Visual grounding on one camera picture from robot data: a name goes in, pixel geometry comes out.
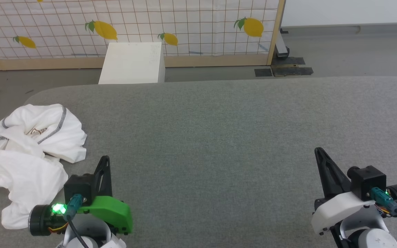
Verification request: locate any white paper label tag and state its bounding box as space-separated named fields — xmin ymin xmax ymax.
xmin=110 ymin=234 xmax=127 ymax=248

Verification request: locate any black floor mat strip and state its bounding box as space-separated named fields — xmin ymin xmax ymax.
xmin=272 ymin=57 xmax=306 ymax=66

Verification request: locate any white rectangular box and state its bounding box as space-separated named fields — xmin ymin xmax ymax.
xmin=98 ymin=42 xmax=166 ymax=84

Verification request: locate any large black floor mat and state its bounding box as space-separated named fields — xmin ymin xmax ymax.
xmin=271 ymin=66 xmax=314 ymax=77

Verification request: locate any wooden partition frame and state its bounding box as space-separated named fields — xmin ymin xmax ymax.
xmin=0 ymin=0 xmax=286 ymax=71

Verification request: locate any lemon print grid partition cloth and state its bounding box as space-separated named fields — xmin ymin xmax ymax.
xmin=0 ymin=0 xmax=280 ymax=59

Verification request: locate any white t-shirt with grey stitching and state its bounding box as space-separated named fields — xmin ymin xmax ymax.
xmin=0 ymin=104 xmax=88 ymax=230

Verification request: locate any left black cable teal plug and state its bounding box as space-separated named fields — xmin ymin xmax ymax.
xmin=63 ymin=194 xmax=89 ymax=248

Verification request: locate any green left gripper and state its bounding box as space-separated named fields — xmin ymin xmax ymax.
xmin=78 ymin=156 xmax=134 ymax=236

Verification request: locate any metal partition foot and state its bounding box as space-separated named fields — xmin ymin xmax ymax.
xmin=275 ymin=29 xmax=291 ymax=58

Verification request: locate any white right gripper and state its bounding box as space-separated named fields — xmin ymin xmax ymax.
xmin=311 ymin=147 xmax=382 ymax=237

